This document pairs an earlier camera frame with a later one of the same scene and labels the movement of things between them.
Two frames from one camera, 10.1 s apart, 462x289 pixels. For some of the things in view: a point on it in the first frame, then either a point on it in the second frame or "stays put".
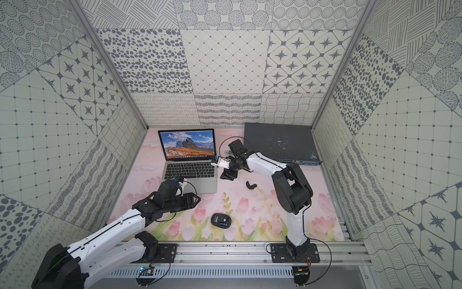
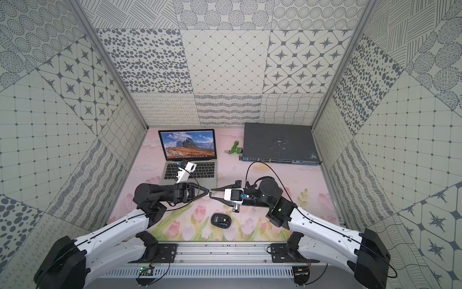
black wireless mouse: (221, 220) stays put
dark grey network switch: (289, 144) stays put
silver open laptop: (187, 155) stays put
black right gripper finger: (228, 174) -> (220, 200)
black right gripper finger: (234, 174) -> (237, 185)
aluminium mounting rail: (334, 254) stays put
